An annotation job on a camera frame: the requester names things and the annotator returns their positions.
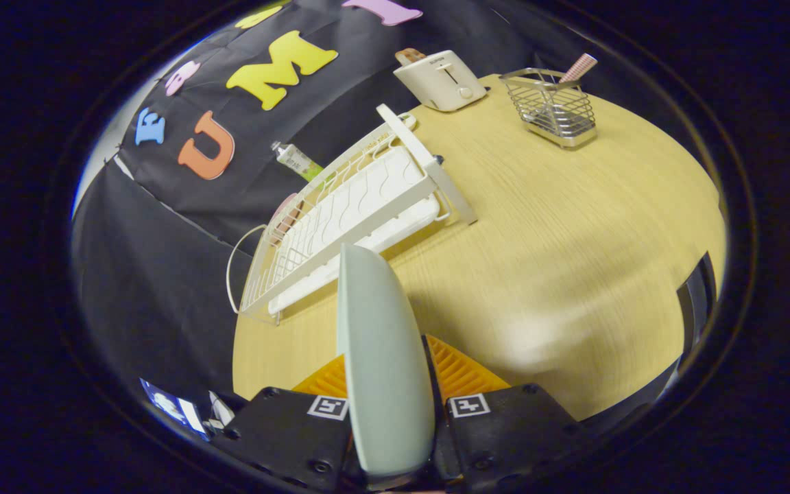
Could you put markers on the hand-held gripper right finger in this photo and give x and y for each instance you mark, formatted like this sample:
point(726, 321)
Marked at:
point(498, 439)

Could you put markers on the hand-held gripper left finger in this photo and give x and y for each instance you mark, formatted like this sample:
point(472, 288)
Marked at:
point(285, 432)

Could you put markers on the pale green plate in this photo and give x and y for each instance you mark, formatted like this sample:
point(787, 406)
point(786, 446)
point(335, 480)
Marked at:
point(385, 370)

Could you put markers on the white side table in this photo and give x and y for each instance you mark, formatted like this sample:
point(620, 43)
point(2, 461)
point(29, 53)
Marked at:
point(222, 410)

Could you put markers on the computer monitor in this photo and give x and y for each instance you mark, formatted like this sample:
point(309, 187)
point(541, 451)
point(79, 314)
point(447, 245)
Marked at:
point(172, 407)

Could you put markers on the pink bowl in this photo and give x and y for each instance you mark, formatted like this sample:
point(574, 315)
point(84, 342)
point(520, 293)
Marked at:
point(285, 213)

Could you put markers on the clear bottle with green liquid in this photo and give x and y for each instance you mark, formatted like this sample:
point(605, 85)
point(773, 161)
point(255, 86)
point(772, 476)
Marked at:
point(295, 160)

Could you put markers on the white toaster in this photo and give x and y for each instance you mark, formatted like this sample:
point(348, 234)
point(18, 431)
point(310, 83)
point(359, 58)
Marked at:
point(444, 81)

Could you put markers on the toast slice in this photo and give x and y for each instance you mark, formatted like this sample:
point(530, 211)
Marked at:
point(410, 55)

